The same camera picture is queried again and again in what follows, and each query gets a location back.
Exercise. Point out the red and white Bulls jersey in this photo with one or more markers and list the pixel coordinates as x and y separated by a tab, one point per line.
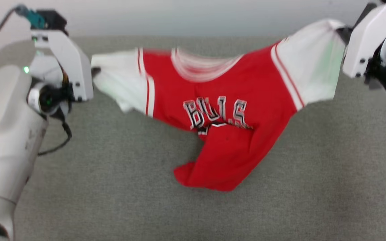
233	154

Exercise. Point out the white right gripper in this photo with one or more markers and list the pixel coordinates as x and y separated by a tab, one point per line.
364	43

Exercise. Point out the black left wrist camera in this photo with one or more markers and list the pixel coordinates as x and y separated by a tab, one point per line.
47	19

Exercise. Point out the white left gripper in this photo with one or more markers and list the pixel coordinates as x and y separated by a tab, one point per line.
74	70

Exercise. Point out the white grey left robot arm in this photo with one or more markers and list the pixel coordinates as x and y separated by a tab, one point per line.
5	140

